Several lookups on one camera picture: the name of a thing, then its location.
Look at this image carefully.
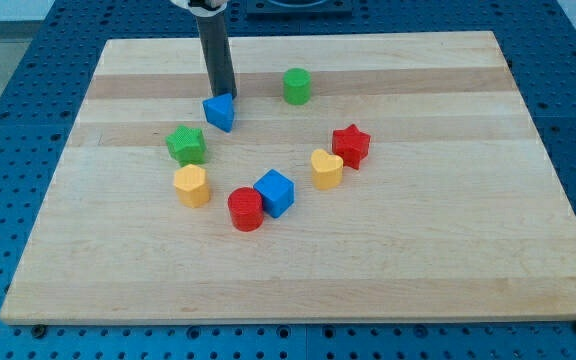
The green cylinder block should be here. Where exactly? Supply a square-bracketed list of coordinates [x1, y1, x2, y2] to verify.
[282, 68, 311, 105]

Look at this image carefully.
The yellow hexagon block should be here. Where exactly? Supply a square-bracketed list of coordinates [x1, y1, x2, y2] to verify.
[173, 164, 211, 208]

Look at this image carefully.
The white rod mount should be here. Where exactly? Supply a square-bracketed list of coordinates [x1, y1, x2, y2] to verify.
[170, 0, 228, 17]

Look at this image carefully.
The red cylinder block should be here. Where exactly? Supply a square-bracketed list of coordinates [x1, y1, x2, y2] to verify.
[227, 187, 264, 232]

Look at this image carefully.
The blue cube block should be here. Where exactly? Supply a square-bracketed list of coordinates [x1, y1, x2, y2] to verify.
[253, 169, 295, 218]

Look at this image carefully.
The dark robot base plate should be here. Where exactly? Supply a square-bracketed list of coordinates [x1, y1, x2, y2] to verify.
[244, 0, 354, 17]

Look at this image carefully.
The wooden board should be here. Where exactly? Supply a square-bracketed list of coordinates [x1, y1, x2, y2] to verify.
[0, 31, 576, 325]

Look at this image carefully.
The red star block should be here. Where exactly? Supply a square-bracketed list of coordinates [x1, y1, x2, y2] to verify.
[332, 124, 371, 170]

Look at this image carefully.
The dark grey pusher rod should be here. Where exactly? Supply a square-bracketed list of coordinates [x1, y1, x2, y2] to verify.
[196, 13, 237, 98]

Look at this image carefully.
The green star block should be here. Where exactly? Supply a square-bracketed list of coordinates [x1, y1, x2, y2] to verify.
[165, 125, 206, 166]

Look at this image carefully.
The blue triangle block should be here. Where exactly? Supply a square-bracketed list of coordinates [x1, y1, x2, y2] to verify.
[202, 93, 234, 133]

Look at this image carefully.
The yellow heart block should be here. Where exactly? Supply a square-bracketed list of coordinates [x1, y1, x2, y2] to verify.
[310, 149, 344, 190]

